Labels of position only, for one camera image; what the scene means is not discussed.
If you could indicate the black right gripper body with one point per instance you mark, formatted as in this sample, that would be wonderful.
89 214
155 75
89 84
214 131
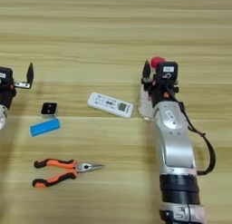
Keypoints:
163 93

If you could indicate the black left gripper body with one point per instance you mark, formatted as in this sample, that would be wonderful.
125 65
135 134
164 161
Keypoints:
6 94

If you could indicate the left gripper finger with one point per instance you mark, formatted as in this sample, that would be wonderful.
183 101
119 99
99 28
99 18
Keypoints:
30 73

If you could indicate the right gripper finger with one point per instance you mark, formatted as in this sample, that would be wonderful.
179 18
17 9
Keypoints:
146 71

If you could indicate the clear bottle with red cap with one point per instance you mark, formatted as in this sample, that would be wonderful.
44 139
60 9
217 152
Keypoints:
157 61

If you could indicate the white remote control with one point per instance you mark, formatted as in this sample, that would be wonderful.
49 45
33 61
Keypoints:
110 105

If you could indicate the orange black needle-nose pliers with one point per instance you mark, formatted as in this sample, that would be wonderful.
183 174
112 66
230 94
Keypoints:
66 170

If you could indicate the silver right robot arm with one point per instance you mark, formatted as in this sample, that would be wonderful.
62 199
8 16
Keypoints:
175 143

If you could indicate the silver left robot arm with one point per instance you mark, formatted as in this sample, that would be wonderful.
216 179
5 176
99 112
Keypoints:
2 117

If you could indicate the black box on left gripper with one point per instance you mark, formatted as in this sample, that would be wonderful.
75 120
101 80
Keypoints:
6 75

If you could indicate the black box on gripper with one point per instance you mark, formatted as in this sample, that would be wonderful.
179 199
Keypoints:
167 71
6 75

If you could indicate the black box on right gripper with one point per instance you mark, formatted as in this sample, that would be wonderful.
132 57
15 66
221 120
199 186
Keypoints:
167 71

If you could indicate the small black square box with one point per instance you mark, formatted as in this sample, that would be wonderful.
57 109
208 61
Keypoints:
49 109

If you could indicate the blue rectangular block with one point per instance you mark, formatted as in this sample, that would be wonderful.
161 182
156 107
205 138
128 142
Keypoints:
45 127

